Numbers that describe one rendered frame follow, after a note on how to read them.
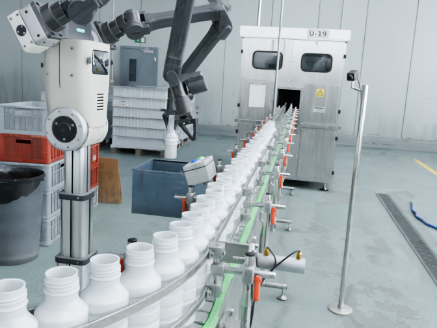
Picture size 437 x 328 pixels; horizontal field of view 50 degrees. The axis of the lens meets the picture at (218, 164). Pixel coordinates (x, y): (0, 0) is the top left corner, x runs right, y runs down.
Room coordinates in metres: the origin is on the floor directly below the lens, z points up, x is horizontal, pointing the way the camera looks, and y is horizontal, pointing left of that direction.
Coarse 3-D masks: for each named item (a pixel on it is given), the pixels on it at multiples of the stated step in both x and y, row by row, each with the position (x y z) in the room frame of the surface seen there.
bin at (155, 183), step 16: (160, 160) 2.50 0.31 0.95; (144, 176) 2.20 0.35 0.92; (160, 176) 2.19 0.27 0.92; (176, 176) 2.17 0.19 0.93; (144, 192) 2.20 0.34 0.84; (160, 192) 2.19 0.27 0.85; (176, 192) 2.17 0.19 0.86; (144, 208) 2.20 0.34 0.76; (160, 208) 2.19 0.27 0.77; (176, 208) 2.17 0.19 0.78
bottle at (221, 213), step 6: (210, 192) 0.94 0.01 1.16; (216, 192) 0.94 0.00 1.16; (222, 192) 0.95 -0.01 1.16; (216, 198) 0.93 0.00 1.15; (216, 204) 0.93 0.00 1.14; (216, 210) 0.93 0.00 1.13; (222, 210) 0.94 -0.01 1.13; (222, 216) 0.93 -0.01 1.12; (222, 222) 0.93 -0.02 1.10; (222, 234) 0.93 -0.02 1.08; (222, 240) 0.94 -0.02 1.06
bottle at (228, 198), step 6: (216, 180) 1.07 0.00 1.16; (222, 180) 1.08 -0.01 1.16; (228, 180) 1.06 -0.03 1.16; (228, 186) 1.05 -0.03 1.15; (228, 192) 1.06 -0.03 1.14; (228, 198) 1.05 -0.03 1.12; (234, 198) 1.06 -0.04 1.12; (228, 204) 1.04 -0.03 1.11; (228, 210) 1.04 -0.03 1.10; (228, 222) 1.04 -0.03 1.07; (228, 228) 1.05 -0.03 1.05; (228, 234) 1.05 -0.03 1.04
